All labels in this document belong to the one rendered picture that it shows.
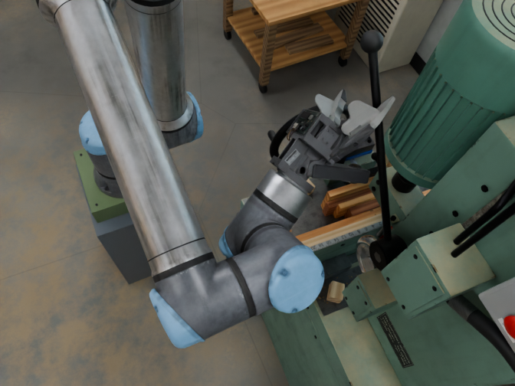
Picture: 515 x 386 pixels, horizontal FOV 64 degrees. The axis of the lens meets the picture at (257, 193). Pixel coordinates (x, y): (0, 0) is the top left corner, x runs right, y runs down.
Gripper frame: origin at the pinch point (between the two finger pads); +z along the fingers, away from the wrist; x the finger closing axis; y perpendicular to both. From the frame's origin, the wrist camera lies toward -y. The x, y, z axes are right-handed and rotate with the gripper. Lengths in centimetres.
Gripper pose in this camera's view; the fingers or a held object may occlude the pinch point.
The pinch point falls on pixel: (369, 94)
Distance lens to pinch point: 75.4
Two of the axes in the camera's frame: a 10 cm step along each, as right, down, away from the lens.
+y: -7.4, -5.1, -4.4
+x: -3.3, -2.9, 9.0
